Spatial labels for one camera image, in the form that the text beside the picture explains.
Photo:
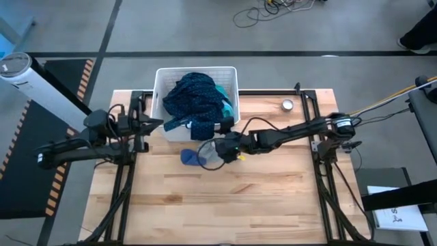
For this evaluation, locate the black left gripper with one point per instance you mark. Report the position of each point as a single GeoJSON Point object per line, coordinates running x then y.
{"type": "Point", "coordinates": [131, 124]}

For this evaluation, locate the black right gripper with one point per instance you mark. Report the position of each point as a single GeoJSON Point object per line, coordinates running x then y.
{"type": "Point", "coordinates": [239, 140]}

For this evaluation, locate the grey garment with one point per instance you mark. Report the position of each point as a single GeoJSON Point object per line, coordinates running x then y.
{"type": "Point", "coordinates": [211, 153]}

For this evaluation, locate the white perforated plastic basket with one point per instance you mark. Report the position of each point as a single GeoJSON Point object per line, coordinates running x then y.
{"type": "Point", "coordinates": [164, 83]}

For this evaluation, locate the navy dotted garment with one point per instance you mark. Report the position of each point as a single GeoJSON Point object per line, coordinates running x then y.
{"type": "Point", "coordinates": [194, 99]}

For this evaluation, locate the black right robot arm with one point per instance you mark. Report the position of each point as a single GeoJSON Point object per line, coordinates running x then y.
{"type": "Point", "coordinates": [297, 131]}

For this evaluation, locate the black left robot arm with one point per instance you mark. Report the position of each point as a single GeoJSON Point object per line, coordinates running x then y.
{"type": "Point", "coordinates": [75, 153]}

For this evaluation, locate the small round metal tin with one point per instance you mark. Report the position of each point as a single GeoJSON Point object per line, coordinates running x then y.
{"type": "Point", "coordinates": [287, 105]}

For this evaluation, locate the white tower fan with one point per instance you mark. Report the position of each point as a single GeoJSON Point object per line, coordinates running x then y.
{"type": "Point", "coordinates": [44, 92]}

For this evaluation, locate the black orange-striped floor mat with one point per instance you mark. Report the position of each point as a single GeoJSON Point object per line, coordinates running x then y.
{"type": "Point", "coordinates": [20, 171]}

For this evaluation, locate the black beam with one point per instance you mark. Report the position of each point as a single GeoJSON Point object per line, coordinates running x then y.
{"type": "Point", "coordinates": [399, 196]}

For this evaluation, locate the pale blue furniture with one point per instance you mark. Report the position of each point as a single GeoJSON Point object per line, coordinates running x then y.
{"type": "Point", "coordinates": [10, 20]}

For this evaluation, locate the white paper sheet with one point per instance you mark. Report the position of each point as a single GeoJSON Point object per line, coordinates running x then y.
{"type": "Point", "coordinates": [399, 218]}

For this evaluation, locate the grey padded seat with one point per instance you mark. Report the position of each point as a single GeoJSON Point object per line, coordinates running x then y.
{"type": "Point", "coordinates": [426, 112]}

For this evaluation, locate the person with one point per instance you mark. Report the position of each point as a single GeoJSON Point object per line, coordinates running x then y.
{"type": "Point", "coordinates": [423, 34]}

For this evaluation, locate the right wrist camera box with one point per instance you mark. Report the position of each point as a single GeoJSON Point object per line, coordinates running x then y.
{"type": "Point", "coordinates": [230, 153]}

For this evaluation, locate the black aluminium table frame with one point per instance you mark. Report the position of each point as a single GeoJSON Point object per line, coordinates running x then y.
{"type": "Point", "coordinates": [273, 92]}

